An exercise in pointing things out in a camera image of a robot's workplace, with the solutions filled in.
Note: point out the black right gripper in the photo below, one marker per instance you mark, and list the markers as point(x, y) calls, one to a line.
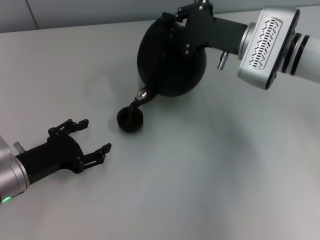
point(212, 32)

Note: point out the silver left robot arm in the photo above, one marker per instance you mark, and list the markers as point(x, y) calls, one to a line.
point(12, 175)

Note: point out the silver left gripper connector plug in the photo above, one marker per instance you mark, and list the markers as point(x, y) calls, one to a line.
point(18, 147)

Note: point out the dark brown round teacup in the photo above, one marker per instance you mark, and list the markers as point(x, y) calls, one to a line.
point(130, 126)

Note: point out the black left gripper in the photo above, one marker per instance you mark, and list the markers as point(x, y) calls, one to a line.
point(55, 156)

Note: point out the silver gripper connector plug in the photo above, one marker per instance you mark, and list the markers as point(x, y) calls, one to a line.
point(222, 61)
point(18, 147)

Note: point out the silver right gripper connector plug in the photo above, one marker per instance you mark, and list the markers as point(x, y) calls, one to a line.
point(222, 61)

